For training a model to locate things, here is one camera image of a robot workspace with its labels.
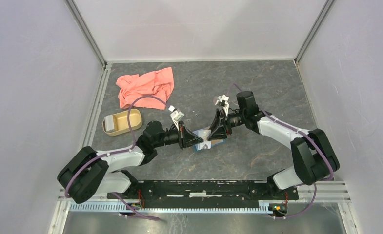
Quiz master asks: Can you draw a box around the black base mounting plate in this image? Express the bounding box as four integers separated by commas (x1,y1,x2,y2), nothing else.
107,180,299,209

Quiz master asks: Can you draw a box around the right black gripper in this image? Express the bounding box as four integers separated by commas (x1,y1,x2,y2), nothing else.
206,108,246,141

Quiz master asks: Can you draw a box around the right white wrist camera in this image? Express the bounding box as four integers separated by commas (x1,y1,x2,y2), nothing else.
214,95,229,114

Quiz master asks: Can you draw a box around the silver card in tray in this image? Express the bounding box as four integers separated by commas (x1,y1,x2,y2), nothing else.
103,115,115,133

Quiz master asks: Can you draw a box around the pink crumpled cloth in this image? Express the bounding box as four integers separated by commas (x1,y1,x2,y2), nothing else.
116,67,174,110

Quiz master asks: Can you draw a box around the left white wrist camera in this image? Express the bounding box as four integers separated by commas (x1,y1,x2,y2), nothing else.
168,105,184,129

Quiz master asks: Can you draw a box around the gold oval tray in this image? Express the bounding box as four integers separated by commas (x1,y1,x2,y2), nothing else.
102,109,142,137

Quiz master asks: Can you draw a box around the aluminium frame rail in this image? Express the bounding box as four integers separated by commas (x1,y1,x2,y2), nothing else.
48,181,359,234

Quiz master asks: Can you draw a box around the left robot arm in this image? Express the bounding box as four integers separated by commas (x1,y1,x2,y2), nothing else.
57,121,204,204

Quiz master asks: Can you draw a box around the blue card holder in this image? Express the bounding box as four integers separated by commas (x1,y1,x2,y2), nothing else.
192,127,226,152

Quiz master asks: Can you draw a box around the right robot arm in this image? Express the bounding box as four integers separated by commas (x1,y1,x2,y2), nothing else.
207,91,340,199

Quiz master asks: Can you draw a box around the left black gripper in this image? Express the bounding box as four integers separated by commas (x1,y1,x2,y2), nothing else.
153,120,203,150

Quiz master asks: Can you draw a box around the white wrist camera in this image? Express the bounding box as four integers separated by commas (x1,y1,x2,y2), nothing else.
168,105,184,129
214,95,229,114

